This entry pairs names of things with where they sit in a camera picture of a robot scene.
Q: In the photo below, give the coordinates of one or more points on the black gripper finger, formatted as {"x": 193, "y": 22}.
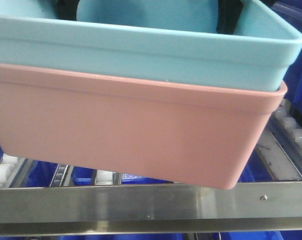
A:
{"x": 229, "y": 12}
{"x": 64, "y": 9}

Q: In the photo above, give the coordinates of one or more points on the light blue plastic box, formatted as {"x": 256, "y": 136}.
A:
{"x": 164, "y": 40}

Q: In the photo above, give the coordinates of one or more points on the pink plastic box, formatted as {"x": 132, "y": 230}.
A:
{"x": 183, "y": 133}

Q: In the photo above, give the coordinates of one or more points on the stainless steel shelf rack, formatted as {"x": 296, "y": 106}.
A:
{"x": 150, "y": 207}

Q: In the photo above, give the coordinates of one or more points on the large blue crate right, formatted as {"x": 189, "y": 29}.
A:
{"x": 291, "y": 11}

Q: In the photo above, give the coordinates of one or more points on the white roller track right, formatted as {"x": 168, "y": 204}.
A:
{"x": 289, "y": 124}

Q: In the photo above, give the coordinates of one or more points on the white roller track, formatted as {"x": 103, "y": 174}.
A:
{"x": 104, "y": 178}
{"x": 289, "y": 124}
{"x": 7, "y": 165}

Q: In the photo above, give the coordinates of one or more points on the white roller track middle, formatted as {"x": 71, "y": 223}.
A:
{"x": 104, "y": 178}

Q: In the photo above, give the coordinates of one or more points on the white roller track left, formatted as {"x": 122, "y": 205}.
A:
{"x": 7, "y": 165}

